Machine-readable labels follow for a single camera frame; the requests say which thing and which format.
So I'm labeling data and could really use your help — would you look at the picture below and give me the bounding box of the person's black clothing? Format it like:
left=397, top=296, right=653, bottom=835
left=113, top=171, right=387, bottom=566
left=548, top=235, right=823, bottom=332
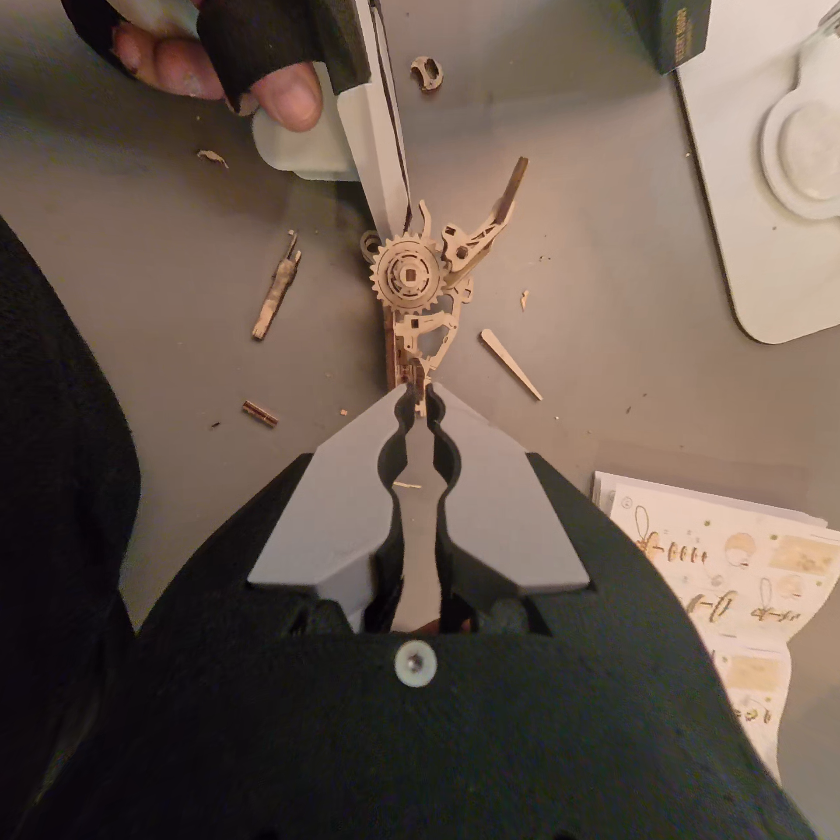
left=0, top=217, right=142, bottom=840

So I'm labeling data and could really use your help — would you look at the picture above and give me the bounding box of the long notched wooden strip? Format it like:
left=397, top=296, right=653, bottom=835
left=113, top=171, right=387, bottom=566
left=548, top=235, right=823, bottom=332
left=480, top=328, right=544, bottom=401

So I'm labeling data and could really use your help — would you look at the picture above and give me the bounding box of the person's left hand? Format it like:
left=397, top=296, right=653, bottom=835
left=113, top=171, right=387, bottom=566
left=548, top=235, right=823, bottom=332
left=108, top=20, right=326, bottom=132

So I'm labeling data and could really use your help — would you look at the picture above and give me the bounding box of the brown wooden model assembly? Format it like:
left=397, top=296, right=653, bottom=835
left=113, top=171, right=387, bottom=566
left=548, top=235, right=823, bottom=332
left=360, top=156, right=529, bottom=417

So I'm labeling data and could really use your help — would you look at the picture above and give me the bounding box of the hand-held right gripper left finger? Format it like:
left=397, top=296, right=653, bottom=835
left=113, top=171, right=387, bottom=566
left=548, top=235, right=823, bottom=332
left=248, top=384, right=414, bottom=632

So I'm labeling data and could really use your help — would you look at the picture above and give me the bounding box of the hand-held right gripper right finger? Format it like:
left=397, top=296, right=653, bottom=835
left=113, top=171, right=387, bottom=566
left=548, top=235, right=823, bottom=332
left=427, top=384, right=592, bottom=616

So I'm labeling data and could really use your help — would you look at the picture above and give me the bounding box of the open instruction booklet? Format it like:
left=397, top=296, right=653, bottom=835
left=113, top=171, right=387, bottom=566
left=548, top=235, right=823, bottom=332
left=592, top=471, right=829, bottom=782

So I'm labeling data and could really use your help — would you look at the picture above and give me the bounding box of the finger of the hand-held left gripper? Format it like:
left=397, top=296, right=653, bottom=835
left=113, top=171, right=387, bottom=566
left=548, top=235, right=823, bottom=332
left=377, top=0, right=414, bottom=224
left=336, top=0, right=409, bottom=242

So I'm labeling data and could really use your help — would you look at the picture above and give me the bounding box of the dark model kit box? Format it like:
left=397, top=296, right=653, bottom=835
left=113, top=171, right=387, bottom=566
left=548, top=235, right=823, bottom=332
left=623, top=0, right=713, bottom=74

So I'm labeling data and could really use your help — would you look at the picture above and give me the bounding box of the pointed dark wooden stick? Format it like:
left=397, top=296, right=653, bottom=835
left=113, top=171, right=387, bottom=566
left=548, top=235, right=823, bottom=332
left=252, top=230, right=303, bottom=341

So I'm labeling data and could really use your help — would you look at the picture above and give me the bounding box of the wooden book stand white base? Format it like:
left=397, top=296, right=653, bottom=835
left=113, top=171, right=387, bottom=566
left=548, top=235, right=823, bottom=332
left=676, top=0, right=840, bottom=345

